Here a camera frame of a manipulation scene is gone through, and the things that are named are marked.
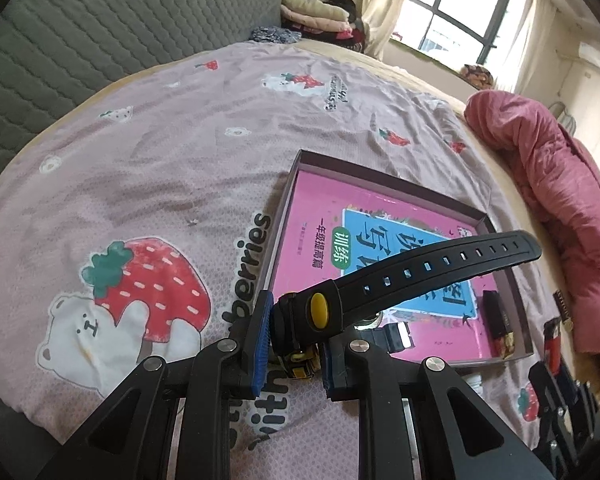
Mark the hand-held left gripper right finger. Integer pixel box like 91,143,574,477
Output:
322,337,556,480

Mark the strawberry printed blanket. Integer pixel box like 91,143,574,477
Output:
0,40,556,461

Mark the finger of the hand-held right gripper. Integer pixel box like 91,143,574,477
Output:
527,360,576,426
540,377,600,466

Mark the dark floral cloth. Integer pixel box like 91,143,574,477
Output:
250,25,303,46

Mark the brown patterned bag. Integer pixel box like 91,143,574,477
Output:
461,63,494,88

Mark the pink quilt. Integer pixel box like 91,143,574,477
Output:
465,89,600,386

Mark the black yellow wristwatch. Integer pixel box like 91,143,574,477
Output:
271,230,542,378

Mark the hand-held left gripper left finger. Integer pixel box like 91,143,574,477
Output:
37,290,276,480

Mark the grey quilted headboard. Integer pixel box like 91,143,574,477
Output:
0,0,288,201

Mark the cream curtain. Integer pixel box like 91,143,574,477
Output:
495,0,553,96
360,0,418,61

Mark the stack of folded clothes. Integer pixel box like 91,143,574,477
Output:
280,0,368,51

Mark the pink book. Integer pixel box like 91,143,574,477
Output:
270,170,511,363

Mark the red lighter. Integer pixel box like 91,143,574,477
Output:
542,319,563,363

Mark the black gold slim box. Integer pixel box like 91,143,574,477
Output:
481,289,517,360

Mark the white wire stand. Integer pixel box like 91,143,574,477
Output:
547,101,578,133

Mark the grey cardboard box tray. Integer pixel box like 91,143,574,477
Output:
257,149,535,368

